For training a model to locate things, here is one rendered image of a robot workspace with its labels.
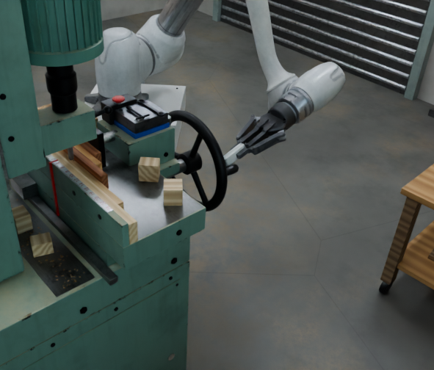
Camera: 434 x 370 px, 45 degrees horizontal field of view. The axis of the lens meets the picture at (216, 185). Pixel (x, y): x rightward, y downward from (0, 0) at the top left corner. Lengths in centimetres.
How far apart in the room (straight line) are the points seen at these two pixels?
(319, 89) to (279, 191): 134
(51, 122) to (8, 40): 21
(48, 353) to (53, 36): 62
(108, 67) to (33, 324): 102
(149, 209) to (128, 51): 85
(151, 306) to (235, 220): 132
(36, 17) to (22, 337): 59
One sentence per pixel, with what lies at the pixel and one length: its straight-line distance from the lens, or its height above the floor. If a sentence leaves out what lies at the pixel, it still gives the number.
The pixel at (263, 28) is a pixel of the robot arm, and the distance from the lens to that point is 158.
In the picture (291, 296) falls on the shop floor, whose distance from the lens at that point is 221.
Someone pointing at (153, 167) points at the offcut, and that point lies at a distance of 117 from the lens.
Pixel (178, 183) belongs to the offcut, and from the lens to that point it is 112.
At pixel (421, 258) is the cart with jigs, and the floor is 18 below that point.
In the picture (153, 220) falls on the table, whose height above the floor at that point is 90.
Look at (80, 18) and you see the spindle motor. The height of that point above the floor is 128.
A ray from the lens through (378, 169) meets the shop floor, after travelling 311.
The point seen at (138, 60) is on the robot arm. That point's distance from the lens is 189.
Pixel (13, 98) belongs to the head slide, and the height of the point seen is 116.
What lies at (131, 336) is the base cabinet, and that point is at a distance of 130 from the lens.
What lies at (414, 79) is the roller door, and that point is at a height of 15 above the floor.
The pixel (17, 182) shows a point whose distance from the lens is 133.
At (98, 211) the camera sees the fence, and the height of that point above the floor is 94.
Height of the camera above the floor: 158
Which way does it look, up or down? 35 degrees down
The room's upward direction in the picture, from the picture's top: 4 degrees clockwise
